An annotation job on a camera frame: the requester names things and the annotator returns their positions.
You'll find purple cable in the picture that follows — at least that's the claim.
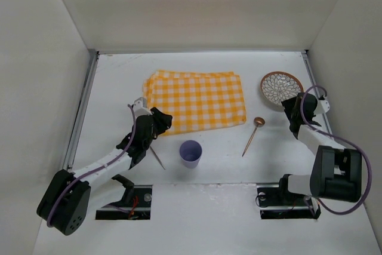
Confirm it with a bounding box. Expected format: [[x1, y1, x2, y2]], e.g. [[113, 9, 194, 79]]
[[46, 104, 138, 228], [299, 84, 373, 216]]

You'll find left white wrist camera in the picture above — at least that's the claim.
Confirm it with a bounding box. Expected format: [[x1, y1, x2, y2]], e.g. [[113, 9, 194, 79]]
[[133, 97, 152, 118]]

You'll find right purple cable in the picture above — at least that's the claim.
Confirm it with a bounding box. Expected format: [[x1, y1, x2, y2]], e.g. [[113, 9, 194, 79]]
[[299, 84, 373, 216]]

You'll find lilac plastic cup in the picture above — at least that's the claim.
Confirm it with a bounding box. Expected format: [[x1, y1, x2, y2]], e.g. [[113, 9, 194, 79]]
[[179, 140, 202, 169]]

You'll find yellow white checkered napkin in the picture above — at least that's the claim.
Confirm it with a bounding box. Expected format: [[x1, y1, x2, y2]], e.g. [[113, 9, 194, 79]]
[[143, 70, 247, 136]]

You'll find left aluminium table rail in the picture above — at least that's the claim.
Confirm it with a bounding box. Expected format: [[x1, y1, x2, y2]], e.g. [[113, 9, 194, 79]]
[[60, 49, 100, 170]]

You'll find right aluminium table rail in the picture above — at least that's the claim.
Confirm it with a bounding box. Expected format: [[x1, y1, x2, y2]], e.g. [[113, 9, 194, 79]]
[[301, 49, 338, 148]]

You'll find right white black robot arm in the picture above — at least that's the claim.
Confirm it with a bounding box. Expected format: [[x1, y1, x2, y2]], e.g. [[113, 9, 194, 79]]
[[282, 93, 362, 202]]

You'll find copper coloured spoon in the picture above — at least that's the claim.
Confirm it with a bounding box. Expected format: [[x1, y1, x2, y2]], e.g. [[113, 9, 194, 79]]
[[242, 116, 265, 157]]

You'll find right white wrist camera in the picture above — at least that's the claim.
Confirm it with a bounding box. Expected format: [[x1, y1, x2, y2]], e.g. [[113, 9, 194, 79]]
[[315, 95, 330, 115]]

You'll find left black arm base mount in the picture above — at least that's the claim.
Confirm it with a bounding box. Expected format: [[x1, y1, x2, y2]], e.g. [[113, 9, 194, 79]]
[[95, 174, 153, 220]]

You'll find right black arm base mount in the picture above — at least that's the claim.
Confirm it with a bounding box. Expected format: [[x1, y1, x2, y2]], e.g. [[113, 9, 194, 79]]
[[255, 183, 321, 220]]

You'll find aluminium table rail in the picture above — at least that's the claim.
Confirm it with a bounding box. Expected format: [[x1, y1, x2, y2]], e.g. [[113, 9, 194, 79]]
[[301, 49, 338, 148], [60, 49, 100, 170]]

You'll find silver metal fork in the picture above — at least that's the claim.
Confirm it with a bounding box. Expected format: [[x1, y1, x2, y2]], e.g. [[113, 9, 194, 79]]
[[150, 146, 166, 170]]

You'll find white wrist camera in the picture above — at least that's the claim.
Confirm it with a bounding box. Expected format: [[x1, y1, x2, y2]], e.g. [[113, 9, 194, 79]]
[[315, 95, 330, 115], [133, 97, 152, 118]]

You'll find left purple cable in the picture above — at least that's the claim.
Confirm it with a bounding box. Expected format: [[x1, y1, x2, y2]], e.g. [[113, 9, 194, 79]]
[[46, 104, 138, 228]]

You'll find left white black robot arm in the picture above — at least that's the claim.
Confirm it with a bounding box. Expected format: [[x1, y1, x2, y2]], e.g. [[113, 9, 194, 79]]
[[36, 100, 172, 236]]

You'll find floral patterned ceramic plate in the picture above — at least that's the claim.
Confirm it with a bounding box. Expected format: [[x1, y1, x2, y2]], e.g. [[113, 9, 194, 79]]
[[259, 71, 304, 111]]

